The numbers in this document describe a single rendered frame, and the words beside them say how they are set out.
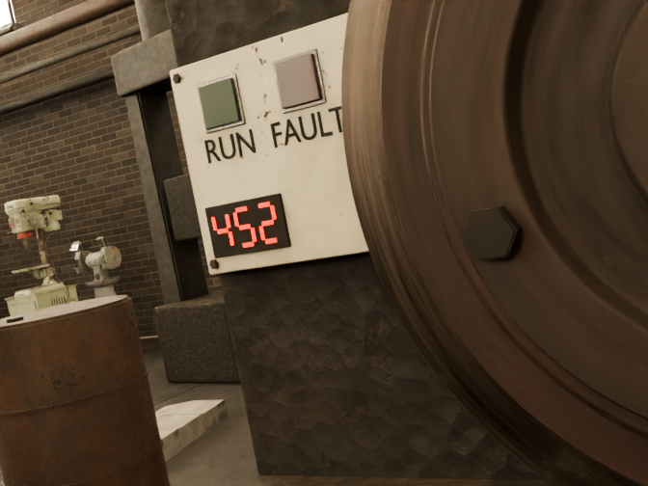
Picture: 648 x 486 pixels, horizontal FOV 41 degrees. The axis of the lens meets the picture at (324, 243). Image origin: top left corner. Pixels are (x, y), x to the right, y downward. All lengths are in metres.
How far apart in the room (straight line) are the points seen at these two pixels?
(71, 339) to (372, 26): 2.68
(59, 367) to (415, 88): 2.72
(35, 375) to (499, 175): 2.83
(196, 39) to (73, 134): 8.97
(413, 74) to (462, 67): 0.09
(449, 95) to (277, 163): 0.33
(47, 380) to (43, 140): 7.11
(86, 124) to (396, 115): 9.14
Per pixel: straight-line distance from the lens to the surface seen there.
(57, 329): 3.11
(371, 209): 0.51
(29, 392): 3.17
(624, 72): 0.36
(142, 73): 6.29
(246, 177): 0.72
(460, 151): 0.39
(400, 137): 0.48
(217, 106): 0.73
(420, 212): 0.48
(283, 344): 0.75
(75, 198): 9.80
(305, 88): 0.68
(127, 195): 9.23
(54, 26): 8.80
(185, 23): 0.79
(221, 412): 4.95
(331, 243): 0.68
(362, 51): 0.51
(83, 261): 9.28
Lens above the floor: 1.11
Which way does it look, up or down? 3 degrees down
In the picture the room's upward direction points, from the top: 11 degrees counter-clockwise
